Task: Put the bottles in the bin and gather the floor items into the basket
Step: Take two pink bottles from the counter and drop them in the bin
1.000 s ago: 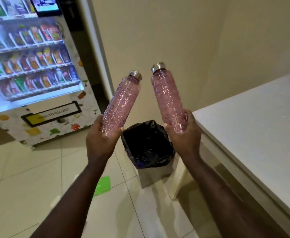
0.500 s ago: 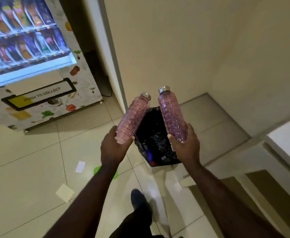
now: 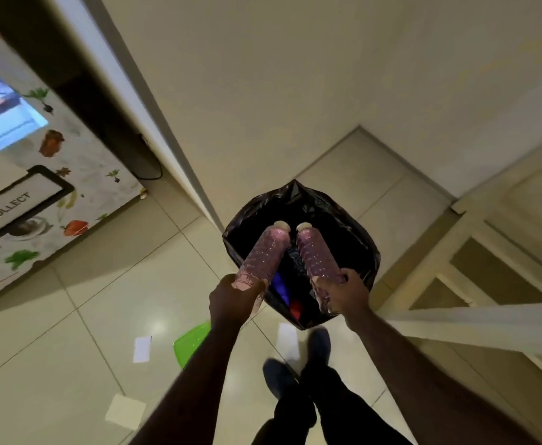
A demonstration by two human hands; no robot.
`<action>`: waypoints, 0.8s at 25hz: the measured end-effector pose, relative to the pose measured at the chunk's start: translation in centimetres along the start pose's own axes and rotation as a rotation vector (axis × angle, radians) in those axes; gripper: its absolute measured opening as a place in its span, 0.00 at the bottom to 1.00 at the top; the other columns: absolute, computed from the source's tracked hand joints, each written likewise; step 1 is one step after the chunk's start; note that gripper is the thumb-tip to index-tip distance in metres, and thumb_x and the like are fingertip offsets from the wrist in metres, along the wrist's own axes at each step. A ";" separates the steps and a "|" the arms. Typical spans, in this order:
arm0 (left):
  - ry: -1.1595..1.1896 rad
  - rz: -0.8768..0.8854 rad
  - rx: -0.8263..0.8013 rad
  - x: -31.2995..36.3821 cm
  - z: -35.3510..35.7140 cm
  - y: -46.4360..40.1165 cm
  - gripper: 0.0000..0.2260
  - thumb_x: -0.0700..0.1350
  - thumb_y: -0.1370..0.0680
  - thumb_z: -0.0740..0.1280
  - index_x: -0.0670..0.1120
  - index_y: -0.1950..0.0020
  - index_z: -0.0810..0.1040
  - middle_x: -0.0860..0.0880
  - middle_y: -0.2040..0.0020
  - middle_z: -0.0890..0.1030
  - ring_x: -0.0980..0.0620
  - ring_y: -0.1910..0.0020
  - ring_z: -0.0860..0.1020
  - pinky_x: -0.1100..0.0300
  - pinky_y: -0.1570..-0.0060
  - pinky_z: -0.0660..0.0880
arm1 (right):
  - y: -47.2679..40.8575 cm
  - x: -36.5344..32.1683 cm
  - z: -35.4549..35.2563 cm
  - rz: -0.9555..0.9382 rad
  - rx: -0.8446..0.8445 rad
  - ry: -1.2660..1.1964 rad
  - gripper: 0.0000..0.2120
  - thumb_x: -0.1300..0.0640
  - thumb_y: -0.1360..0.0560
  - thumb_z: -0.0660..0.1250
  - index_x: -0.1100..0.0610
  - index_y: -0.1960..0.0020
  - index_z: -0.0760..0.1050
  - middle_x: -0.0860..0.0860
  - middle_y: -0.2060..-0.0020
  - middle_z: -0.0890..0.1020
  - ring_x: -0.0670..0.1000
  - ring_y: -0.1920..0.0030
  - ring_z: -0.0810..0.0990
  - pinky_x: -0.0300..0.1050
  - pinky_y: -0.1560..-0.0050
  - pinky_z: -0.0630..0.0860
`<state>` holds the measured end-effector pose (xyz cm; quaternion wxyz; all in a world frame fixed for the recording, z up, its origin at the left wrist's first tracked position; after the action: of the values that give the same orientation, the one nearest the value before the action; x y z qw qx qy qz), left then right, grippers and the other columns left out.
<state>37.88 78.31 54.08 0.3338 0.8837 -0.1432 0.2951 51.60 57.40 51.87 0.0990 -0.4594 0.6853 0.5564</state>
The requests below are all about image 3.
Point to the person's right shoe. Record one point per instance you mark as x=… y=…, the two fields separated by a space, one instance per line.
x=318 y=347

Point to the decorated vending machine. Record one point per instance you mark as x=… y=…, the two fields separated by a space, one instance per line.
x=43 y=180

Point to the pink bottle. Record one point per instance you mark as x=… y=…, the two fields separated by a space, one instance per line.
x=315 y=254
x=266 y=254

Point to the white wooden table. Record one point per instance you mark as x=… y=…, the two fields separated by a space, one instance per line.
x=484 y=324

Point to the person's right forearm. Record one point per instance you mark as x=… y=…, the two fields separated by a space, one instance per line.
x=428 y=389

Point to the green plastic lid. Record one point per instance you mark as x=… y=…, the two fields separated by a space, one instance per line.
x=192 y=342

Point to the person's left shoe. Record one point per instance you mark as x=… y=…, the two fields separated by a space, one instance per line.
x=278 y=377

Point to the cream paper sheet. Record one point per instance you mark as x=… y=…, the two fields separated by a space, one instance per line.
x=124 y=412

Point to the person's shoe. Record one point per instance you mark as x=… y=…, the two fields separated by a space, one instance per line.
x=318 y=347
x=278 y=377

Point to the red bottle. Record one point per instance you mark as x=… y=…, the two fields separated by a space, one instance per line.
x=296 y=311

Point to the person's left hand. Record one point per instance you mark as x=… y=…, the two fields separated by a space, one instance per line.
x=229 y=301

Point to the small white paper piece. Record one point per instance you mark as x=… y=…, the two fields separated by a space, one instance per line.
x=142 y=349

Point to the person's left forearm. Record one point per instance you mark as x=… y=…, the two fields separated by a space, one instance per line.
x=192 y=389

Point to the white partition panel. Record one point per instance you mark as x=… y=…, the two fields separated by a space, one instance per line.
x=171 y=148

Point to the bright blue bottle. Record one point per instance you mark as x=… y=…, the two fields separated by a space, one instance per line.
x=280 y=287

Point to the person's black trousers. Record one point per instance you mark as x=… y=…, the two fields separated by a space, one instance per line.
x=345 y=412

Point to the person's right hand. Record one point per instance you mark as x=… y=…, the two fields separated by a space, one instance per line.
x=349 y=296

